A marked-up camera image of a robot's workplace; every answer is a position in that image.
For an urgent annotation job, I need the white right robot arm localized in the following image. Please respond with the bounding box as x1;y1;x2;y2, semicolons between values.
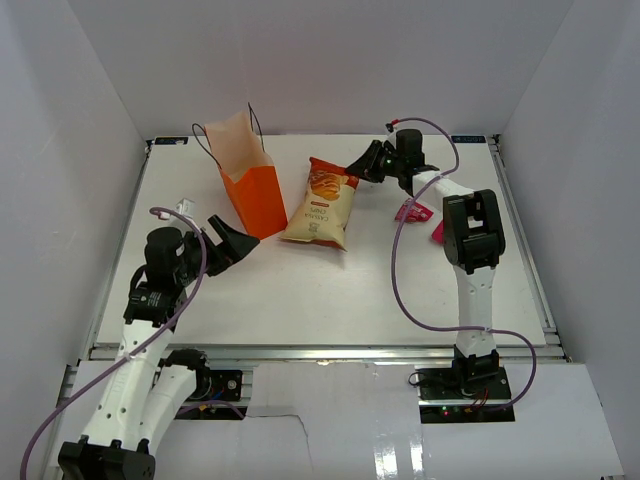
347;123;506;399

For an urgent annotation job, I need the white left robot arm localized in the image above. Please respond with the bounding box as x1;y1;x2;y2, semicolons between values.
58;167;287;479

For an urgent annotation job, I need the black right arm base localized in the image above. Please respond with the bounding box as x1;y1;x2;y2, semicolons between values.
407;367;515;425

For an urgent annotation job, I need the pink mint candy packet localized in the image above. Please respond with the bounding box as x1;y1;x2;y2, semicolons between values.
431;221;444;245

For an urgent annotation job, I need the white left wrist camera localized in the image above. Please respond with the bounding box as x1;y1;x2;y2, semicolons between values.
176;198;195;219

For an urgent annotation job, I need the orange cassava chips bag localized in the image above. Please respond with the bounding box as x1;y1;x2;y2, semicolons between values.
280;157;359;250

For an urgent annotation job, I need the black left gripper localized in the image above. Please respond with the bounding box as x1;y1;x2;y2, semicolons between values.
175;214;259;286

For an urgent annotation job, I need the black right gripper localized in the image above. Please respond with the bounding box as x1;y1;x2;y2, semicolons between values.
348;140;406;184

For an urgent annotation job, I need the orange paper bag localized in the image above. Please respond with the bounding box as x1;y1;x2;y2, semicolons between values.
191;106;287;239

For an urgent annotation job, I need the aluminium table edge rail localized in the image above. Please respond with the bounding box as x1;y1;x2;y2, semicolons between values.
83;136;564;371

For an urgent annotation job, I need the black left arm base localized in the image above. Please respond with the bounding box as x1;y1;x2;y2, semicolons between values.
158;349;244;402

